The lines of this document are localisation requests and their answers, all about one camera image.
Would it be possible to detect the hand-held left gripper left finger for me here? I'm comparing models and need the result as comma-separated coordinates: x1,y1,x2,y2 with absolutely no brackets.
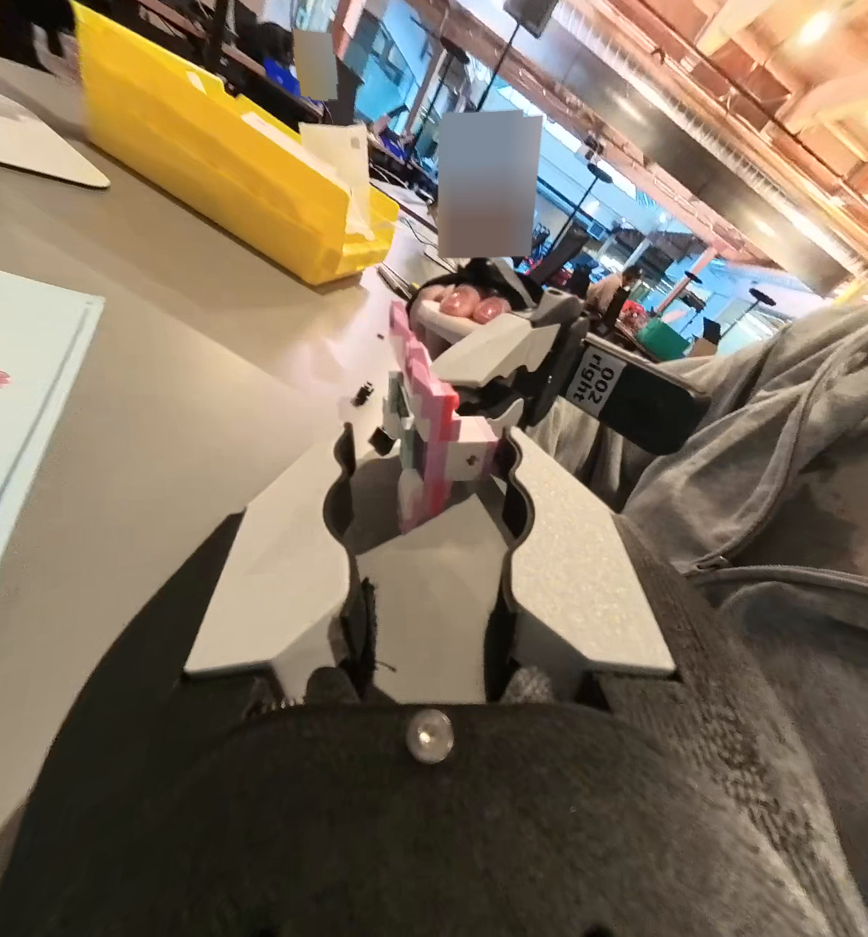
184,423,376,700

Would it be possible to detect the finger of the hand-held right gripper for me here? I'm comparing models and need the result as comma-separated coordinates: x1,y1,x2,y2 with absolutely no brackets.
433,291,581,387
455,397,524,434

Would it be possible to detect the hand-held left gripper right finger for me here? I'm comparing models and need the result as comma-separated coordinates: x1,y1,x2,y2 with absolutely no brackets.
484,426,678,696

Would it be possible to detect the pink toy brick model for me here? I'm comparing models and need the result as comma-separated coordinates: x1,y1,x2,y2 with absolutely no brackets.
383,300,501,534

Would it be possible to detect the person's right hand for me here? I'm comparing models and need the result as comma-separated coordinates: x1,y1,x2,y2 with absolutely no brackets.
434,285,512,325

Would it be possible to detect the green crate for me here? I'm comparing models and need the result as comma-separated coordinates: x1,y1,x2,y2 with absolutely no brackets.
639,318,687,360

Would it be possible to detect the white paper sheet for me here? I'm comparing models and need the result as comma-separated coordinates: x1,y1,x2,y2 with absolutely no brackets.
298,123,376,239

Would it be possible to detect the open light blue instruction booklet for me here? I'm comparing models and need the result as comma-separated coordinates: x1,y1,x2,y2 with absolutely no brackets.
0,260,105,631

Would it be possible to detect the black panel on stand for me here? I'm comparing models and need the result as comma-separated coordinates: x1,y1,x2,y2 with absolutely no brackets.
471,0,558,111

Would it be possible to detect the yellow plastic bin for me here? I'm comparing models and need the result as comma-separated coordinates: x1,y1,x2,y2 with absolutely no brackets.
68,0,400,286

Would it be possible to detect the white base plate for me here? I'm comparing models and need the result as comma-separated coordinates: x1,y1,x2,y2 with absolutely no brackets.
0,102,110,190

